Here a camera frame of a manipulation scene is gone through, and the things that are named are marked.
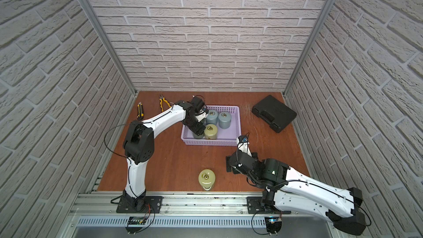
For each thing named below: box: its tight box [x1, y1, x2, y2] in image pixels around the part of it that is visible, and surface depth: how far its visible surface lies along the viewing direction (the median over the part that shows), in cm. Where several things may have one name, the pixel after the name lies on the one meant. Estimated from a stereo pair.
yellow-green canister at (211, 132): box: [203, 123, 219, 140], surface depth 91 cm
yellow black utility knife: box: [136, 101, 145, 121], surface depth 109 cm
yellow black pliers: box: [159, 94, 172, 112], surface depth 116 cm
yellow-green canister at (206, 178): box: [198, 168, 216, 192], surface depth 76 cm
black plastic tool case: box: [251, 94, 297, 134], surface depth 105 cm
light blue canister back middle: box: [205, 109, 219, 126], surface depth 99 cm
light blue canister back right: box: [218, 111, 232, 130], surface depth 98 cm
